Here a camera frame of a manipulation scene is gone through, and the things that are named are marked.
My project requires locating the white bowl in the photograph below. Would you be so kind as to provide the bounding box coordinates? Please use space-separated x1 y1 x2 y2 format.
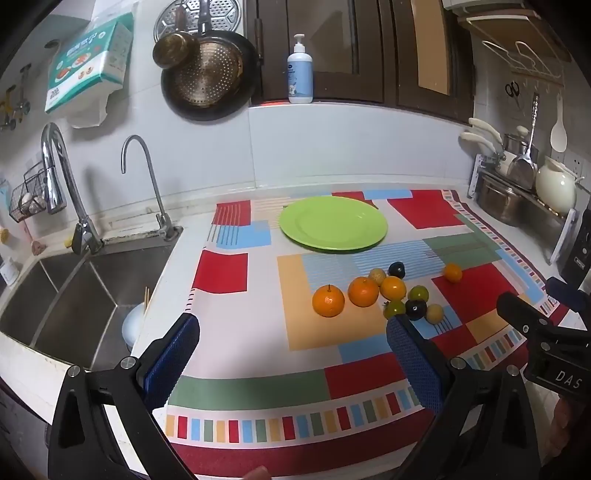
121 302 146 349

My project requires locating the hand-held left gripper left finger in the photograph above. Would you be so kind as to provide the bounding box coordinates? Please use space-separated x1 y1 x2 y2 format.
48 313 201 480

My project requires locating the white wire wall rack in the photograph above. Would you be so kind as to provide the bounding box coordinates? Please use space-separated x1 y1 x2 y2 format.
482 41 565 87

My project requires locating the colourful patterned tablecloth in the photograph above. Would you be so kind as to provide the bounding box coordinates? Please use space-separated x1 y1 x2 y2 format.
152 188 571 478

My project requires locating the metal ladle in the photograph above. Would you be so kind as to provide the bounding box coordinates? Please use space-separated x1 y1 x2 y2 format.
508 92 541 190

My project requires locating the orange tangerine with stem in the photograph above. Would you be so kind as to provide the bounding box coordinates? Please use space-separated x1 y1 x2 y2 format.
312 285 345 318

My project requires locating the stainless steel sink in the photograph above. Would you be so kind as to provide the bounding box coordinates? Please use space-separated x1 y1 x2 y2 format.
0 240 183 370

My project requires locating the white plastic bag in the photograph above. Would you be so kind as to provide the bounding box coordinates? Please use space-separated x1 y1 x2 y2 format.
67 85 114 129

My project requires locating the person's left hand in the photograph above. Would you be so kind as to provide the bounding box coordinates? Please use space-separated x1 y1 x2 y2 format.
231 465 271 480

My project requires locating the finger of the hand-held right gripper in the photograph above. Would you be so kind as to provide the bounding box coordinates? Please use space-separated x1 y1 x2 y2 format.
496 292 561 344
546 277 591 308

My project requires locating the black wire basket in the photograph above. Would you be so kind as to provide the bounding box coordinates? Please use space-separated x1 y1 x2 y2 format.
8 165 58 223

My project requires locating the stainless steel pot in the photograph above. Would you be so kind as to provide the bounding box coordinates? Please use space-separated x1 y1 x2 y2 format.
475 173 532 227

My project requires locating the white dish rack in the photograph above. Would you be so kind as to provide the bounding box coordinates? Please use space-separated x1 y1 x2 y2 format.
468 154 580 264

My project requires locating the person's right hand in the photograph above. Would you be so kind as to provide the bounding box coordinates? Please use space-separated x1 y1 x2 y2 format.
538 394 577 464

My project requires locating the small bicycle wall ornament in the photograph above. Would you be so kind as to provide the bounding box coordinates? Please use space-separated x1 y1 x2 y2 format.
0 65 32 132

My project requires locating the tall chrome faucet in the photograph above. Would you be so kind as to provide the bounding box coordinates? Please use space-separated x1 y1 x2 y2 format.
41 122 103 256

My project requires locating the black frying pan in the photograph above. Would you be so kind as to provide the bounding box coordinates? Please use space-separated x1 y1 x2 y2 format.
161 0 262 121

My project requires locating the brass strainer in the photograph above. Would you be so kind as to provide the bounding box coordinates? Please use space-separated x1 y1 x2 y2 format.
173 41 245 109

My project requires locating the thin gooseneck faucet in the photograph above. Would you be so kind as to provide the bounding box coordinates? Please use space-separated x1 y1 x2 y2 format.
121 135 183 241

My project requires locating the green and white box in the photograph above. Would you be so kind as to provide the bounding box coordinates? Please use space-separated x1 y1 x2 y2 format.
45 12 134 115

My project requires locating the dark wooden window frame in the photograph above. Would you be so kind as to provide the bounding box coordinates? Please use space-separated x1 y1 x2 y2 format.
245 0 476 123

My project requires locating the black appliance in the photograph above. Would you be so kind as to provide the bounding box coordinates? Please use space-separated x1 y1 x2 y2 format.
556 210 591 296

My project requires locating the white rice spoon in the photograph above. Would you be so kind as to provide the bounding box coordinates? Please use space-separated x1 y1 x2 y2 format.
549 92 568 152

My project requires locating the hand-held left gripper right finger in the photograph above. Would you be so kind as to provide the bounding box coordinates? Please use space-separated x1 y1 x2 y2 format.
386 315 541 480

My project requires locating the white knife handle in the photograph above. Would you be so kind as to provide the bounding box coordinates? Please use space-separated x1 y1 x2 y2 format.
468 117 503 141
459 131 495 155

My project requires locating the pot lid with knob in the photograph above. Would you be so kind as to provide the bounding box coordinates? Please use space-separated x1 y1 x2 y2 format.
503 126 539 158

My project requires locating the pump bottle with blue label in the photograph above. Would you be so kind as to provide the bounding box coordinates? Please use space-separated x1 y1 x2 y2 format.
287 34 314 104

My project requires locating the green plate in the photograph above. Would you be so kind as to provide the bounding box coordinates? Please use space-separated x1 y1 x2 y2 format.
278 196 389 252

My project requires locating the small brass pot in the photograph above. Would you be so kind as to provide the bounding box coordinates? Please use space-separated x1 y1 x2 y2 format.
153 4 197 70

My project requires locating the white ceramic pot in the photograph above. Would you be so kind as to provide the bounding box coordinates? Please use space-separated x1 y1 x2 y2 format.
536 157 578 214

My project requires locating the brown cardboard piece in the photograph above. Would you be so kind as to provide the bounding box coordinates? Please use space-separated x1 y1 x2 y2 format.
418 0 455 96

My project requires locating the perforated metal steamer plate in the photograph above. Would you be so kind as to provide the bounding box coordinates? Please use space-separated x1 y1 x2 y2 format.
154 0 244 42

